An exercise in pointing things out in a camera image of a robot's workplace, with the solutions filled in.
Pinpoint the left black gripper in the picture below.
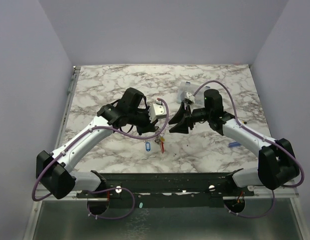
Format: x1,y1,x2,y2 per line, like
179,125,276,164
128,106,159,136

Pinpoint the bunch of silver keys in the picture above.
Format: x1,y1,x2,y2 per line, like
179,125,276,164
154,127,165,145

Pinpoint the blue key tag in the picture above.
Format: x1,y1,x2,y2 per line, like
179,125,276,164
145,141,151,152

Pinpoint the red black key holder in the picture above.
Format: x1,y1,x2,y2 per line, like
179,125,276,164
159,136,165,154

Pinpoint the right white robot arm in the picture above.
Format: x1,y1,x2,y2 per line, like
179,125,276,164
169,89,300,196

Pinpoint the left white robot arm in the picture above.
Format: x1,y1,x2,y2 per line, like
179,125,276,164
32,87,169,202

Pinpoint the clear plastic organizer box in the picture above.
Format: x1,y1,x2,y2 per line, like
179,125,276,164
176,81,210,108

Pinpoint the blue red marker pen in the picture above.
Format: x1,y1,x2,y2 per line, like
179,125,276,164
228,141,241,148

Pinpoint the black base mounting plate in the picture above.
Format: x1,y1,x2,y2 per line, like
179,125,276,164
77,172,254,208

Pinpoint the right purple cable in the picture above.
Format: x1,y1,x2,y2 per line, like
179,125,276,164
193,79,305,219

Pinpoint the left side aluminium rail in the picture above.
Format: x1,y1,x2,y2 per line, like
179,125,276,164
54,66,81,149

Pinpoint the aluminium frame rail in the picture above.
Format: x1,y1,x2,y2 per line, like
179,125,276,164
35,184,299,201

